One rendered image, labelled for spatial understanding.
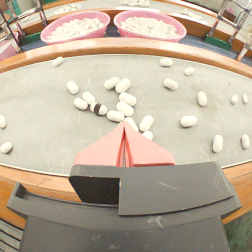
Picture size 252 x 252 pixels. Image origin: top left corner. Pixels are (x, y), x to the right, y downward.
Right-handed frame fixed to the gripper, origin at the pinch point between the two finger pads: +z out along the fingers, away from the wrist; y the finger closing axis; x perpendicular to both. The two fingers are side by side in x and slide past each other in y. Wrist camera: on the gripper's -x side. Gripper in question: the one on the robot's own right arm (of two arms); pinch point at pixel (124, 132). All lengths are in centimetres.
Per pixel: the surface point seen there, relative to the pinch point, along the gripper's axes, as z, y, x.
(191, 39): 54, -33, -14
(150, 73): 21.2, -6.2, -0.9
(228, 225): -7, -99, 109
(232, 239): -24, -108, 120
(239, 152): 5.0, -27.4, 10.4
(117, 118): 9.7, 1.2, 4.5
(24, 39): 53, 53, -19
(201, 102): 13.8, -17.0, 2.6
